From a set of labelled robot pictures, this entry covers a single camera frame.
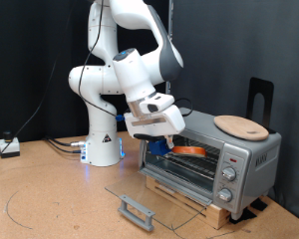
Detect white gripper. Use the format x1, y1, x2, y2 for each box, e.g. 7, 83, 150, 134
124, 105, 186, 149

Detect slice of white bread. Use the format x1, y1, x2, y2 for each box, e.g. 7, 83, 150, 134
171, 145, 207, 158

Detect silver toaster oven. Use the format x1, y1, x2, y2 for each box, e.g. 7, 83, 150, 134
138, 107, 283, 221

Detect silver oven knob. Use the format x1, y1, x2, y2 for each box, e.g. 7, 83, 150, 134
216, 187, 234, 203
221, 165, 238, 182

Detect round wooden cutting board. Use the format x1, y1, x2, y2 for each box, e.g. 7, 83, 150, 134
213, 115, 270, 142

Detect wooden block base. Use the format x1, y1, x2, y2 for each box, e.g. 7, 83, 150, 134
145, 175, 232, 231

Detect black metal bookend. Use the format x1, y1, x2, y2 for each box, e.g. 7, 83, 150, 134
246, 77, 277, 134

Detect black foam pad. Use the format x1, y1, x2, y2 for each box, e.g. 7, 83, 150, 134
228, 207, 257, 225
250, 197, 269, 212

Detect grey backdrop curtain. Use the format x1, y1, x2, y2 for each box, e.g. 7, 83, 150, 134
171, 0, 299, 225

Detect vertical metal pole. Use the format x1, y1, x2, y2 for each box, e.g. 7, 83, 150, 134
166, 0, 174, 96

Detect emergency stop button box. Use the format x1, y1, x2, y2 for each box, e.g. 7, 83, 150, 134
0, 130, 21, 158

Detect black backdrop curtain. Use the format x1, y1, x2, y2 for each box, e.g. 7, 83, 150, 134
0, 0, 170, 143

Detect wire oven rack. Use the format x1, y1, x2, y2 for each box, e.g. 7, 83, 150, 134
147, 136, 222, 180

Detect black cable with silver connector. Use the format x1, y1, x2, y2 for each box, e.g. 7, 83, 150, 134
44, 136, 88, 147

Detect black base cable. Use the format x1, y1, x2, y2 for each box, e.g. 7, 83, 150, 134
47, 138, 83, 154

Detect black camera cable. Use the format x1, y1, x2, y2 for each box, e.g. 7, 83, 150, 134
0, 0, 194, 173

